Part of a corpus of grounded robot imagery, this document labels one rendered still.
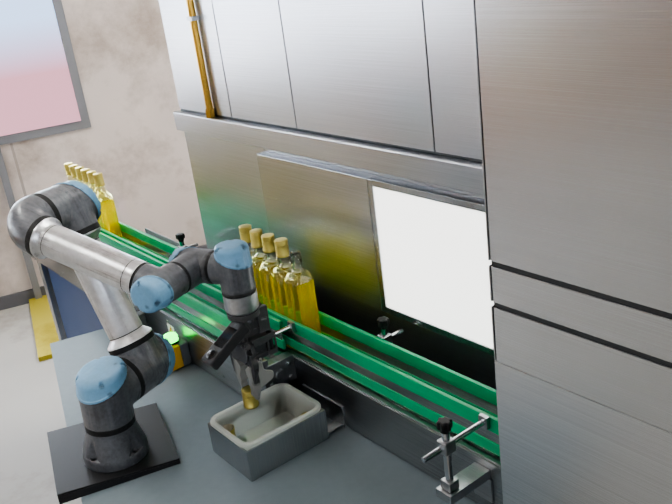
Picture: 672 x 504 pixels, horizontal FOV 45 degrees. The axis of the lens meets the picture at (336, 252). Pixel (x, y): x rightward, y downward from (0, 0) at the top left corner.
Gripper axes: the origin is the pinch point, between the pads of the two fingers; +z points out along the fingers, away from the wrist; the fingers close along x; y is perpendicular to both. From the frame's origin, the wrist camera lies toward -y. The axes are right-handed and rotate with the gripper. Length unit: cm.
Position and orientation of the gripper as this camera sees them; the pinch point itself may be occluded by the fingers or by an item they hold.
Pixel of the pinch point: (249, 392)
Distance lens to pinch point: 186.6
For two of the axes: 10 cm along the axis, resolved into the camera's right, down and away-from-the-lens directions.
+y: 7.8, -3.2, 5.4
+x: -6.2, -2.2, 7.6
